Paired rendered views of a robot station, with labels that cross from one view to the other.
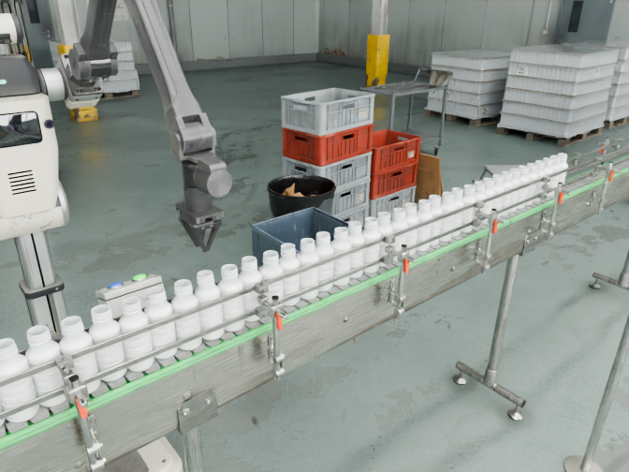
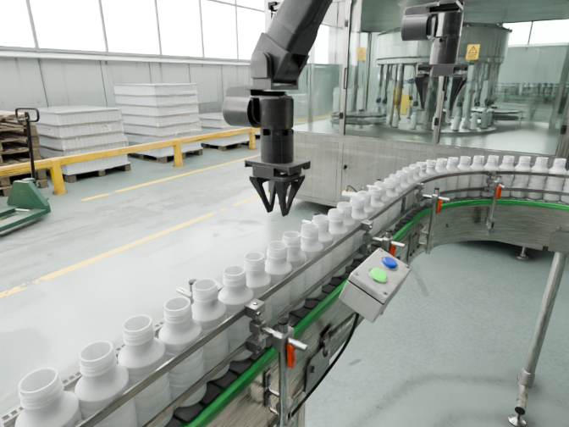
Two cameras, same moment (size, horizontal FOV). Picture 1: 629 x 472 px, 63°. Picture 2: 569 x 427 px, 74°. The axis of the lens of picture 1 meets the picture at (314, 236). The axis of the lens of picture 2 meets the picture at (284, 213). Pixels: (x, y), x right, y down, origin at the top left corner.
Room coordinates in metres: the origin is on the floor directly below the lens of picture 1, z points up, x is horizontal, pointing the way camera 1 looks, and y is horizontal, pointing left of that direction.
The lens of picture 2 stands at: (1.66, 0.10, 1.46)
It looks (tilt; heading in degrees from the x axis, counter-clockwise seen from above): 20 degrees down; 165
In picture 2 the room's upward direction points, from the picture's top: straight up
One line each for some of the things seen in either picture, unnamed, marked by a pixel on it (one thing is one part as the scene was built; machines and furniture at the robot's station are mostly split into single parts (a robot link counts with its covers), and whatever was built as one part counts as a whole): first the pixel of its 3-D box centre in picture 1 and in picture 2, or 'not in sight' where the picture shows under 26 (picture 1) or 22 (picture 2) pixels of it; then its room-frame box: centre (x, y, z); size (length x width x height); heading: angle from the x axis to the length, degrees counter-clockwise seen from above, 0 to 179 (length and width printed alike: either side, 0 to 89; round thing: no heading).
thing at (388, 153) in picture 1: (381, 150); not in sight; (4.38, -0.57, 0.55); 0.61 x 0.41 x 0.22; 133
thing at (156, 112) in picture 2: not in sight; (159, 120); (-6.10, -0.33, 0.67); 1.23 x 1.04 x 1.35; 41
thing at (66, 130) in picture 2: not in sight; (77, 141); (-5.07, -1.56, 0.50); 1.23 x 1.04 x 1.00; 39
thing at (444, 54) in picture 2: not in sight; (444, 55); (0.86, 0.69, 1.51); 0.10 x 0.07 x 0.07; 40
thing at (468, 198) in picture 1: (466, 208); not in sight; (1.68, -0.53, 1.08); 0.06 x 0.06 x 0.17
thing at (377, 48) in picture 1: (376, 62); not in sight; (11.42, -1.28, 0.55); 0.40 x 0.40 x 1.10; 40
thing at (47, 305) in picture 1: (53, 335); not in sight; (1.38, 0.85, 0.74); 0.11 x 0.11 x 0.40; 40
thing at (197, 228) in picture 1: (201, 229); (275, 189); (1.03, 0.25, 1.28); 0.07 x 0.07 x 0.09; 40
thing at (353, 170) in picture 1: (327, 168); not in sight; (3.85, -0.09, 0.55); 0.61 x 0.41 x 0.22; 137
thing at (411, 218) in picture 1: (408, 228); not in sight; (1.49, -0.30, 1.08); 0.06 x 0.06 x 0.17
